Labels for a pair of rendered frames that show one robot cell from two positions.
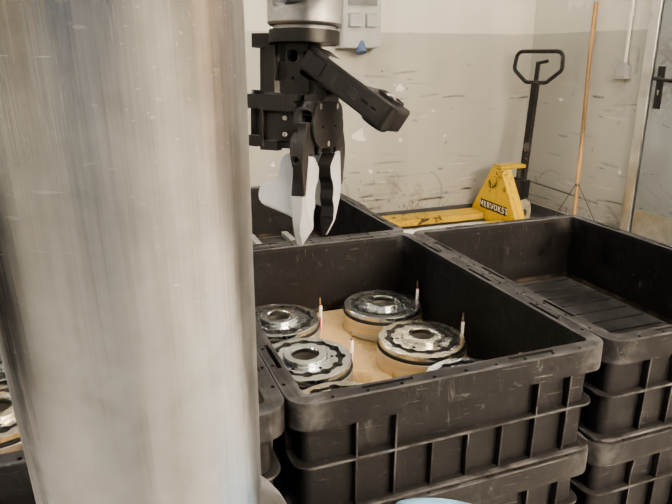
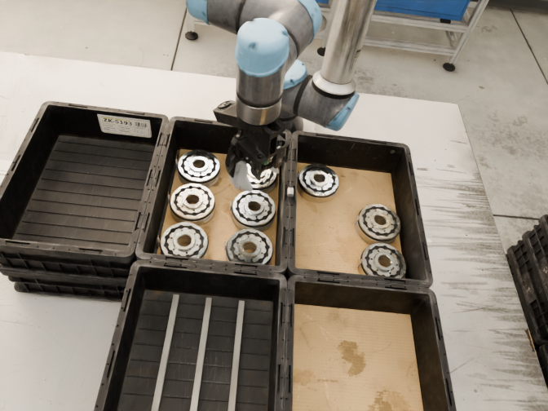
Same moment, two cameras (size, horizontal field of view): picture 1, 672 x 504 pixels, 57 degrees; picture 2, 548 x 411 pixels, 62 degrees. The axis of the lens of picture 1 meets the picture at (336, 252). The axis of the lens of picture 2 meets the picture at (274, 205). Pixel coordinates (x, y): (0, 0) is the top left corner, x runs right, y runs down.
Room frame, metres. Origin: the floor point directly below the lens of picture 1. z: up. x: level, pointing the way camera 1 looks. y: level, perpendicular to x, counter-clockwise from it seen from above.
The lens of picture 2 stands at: (1.20, 0.23, 1.73)
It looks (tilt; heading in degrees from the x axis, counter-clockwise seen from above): 54 degrees down; 194
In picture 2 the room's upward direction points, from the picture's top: 12 degrees clockwise
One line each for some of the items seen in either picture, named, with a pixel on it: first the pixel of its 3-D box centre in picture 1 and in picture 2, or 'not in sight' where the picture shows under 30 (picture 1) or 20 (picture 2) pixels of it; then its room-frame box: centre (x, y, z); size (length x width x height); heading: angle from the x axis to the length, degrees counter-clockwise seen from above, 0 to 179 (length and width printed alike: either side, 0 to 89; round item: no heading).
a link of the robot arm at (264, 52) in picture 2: not in sight; (262, 62); (0.66, 0.03, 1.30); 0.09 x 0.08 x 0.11; 176
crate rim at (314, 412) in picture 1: (369, 300); (222, 188); (0.64, -0.04, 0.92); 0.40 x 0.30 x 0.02; 21
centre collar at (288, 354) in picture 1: (305, 355); (254, 206); (0.61, 0.03, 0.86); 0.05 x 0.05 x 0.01
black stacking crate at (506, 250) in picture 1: (581, 305); (89, 187); (0.74, -0.32, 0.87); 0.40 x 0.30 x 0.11; 21
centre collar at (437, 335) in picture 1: (421, 335); (192, 200); (0.66, -0.10, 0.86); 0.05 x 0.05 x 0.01
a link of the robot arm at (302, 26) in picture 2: not in sight; (280, 25); (0.56, 0.02, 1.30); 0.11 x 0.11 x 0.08; 86
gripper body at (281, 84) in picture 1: (297, 93); (258, 138); (0.66, 0.04, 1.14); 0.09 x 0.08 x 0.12; 66
